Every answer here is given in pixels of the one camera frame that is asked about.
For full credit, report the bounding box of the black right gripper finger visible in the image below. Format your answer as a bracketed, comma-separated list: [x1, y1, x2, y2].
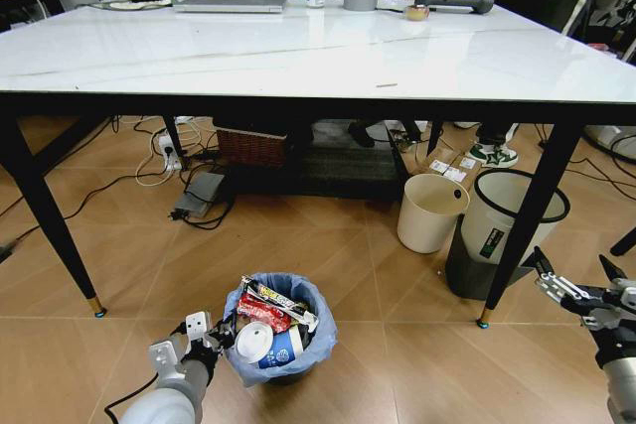
[533, 244, 583, 307]
[597, 253, 636, 297]

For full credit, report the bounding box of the trash bin with blue bag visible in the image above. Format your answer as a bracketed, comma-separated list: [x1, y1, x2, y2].
[222, 271, 340, 388]

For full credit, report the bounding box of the dark grey bin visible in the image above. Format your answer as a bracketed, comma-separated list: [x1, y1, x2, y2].
[443, 213, 536, 302]

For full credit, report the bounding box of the white bin black rim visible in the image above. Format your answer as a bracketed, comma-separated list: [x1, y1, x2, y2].
[465, 167, 572, 267]

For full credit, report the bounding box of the cream round bin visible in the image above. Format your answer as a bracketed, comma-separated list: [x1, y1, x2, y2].
[396, 173, 472, 254]

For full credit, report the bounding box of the black chair leg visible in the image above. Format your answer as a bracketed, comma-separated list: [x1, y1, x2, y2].
[608, 225, 636, 257]

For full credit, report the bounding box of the red snack wrapper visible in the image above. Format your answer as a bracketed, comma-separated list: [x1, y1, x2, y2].
[236, 291, 293, 335]

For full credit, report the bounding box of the blue paper cup white lid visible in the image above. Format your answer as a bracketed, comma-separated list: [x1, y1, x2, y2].
[235, 321, 306, 371]

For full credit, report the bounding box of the black yellow snack wrapper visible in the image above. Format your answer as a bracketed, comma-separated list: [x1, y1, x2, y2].
[239, 275, 320, 332]

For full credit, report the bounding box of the white rounded machine base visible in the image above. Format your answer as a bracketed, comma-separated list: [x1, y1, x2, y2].
[581, 122, 636, 166]

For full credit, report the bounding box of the grey foot pedal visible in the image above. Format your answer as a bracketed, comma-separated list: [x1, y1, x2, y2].
[171, 172, 229, 220]

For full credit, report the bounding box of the green white sneaker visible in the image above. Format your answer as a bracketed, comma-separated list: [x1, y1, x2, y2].
[468, 139, 520, 170]

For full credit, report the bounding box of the brown cardboard box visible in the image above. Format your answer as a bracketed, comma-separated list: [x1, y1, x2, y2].
[410, 144, 481, 184]

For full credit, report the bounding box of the brown wicker basket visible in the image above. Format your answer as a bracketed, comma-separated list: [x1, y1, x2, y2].
[215, 126, 290, 168]

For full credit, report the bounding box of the white power strip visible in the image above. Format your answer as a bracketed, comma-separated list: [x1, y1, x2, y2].
[156, 131, 184, 173]

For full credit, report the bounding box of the dark floor mat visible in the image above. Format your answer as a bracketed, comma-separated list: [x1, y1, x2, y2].
[292, 143, 406, 200]

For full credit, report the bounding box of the white table with black legs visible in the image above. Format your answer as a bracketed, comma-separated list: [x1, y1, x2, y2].
[0, 0, 636, 331]

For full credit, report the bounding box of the black shoe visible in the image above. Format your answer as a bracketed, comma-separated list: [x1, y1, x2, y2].
[346, 119, 378, 149]

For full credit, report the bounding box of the grey handheld tool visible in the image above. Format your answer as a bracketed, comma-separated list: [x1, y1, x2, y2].
[413, 0, 496, 16]

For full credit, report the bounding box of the silver laptop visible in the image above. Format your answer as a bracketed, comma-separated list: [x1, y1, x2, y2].
[172, 0, 290, 15]

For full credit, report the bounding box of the white round plate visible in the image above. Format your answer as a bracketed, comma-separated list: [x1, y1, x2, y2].
[107, 0, 174, 12]

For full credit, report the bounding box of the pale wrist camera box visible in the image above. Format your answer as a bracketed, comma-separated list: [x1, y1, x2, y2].
[185, 311, 212, 342]
[585, 304, 630, 332]

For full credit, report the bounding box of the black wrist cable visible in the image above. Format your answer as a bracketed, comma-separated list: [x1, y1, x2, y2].
[102, 371, 163, 424]

